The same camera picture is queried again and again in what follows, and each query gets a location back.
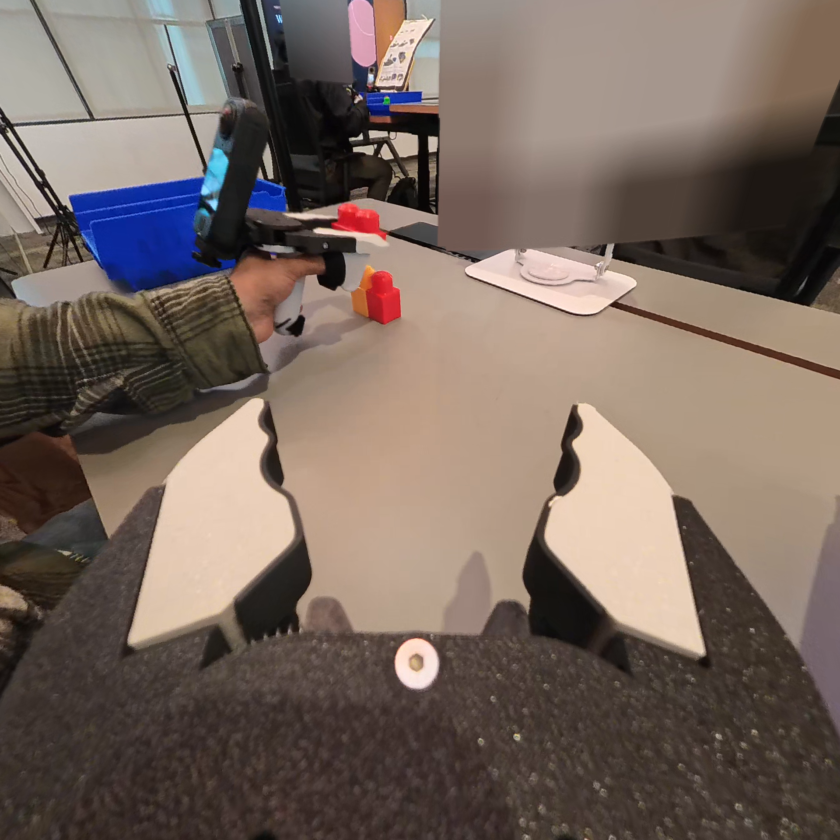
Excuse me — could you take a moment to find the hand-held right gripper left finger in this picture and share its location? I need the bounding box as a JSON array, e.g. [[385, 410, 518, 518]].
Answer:
[[126, 397, 313, 657]]

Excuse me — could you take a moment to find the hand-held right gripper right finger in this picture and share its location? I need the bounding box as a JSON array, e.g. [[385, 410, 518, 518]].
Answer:
[[521, 402, 708, 660]]

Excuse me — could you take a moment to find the red two-stud block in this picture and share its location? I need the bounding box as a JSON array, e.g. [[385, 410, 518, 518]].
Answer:
[[331, 203, 388, 240]]

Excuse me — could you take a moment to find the red single-stud block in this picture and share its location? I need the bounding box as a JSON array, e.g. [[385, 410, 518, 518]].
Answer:
[[365, 269, 403, 325]]

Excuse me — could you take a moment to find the blue plastic bin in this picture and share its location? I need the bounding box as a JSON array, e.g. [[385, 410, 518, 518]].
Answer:
[[69, 176, 287, 293]]

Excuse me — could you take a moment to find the person's left forearm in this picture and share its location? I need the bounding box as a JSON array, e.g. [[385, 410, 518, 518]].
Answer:
[[0, 272, 270, 441]]

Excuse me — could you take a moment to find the person's left hand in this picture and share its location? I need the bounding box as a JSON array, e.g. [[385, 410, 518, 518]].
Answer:
[[230, 255, 328, 345]]

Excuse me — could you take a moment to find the wooden table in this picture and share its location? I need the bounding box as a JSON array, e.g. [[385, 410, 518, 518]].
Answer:
[[367, 101, 439, 211]]

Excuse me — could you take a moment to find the brown wooden furniture panel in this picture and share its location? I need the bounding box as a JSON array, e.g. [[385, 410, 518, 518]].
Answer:
[[0, 433, 93, 536]]

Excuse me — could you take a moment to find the printed poster board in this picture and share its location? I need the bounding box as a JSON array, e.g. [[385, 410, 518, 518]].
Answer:
[[377, 18, 435, 93]]

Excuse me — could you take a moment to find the white tablet stand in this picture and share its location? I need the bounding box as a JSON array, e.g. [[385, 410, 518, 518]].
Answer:
[[465, 244, 637, 317]]

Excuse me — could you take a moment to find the black tripod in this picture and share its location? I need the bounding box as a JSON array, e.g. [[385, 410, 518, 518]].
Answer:
[[0, 108, 88, 270]]

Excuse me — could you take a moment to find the colourful wall poster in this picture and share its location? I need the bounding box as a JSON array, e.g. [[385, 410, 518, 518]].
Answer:
[[348, 0, 408, 67]]

